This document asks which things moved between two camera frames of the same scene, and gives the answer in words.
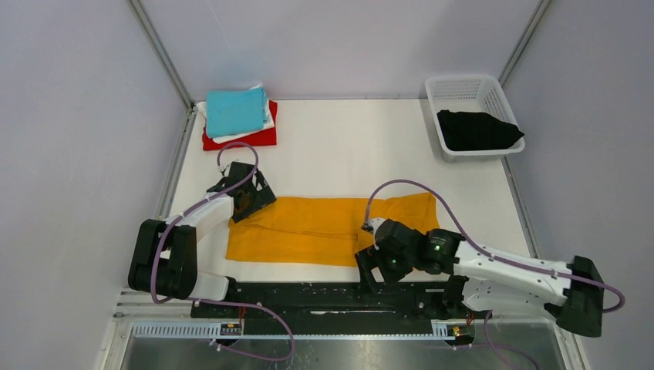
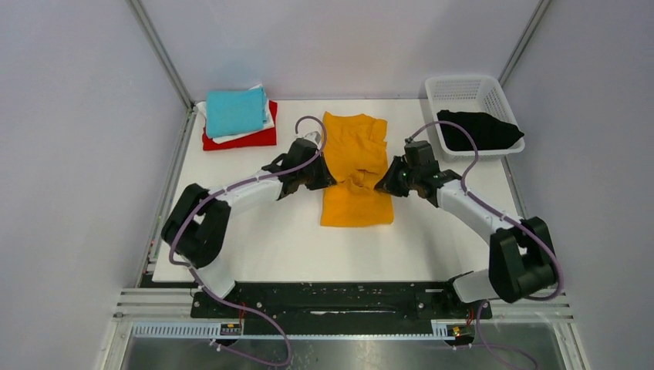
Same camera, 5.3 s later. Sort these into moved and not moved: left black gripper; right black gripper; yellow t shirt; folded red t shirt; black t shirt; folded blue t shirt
Moved: left black gripper; right black gripper; yellow t shirt
Not moved: folded blue t shirt; black t shirt; folded red t shirt
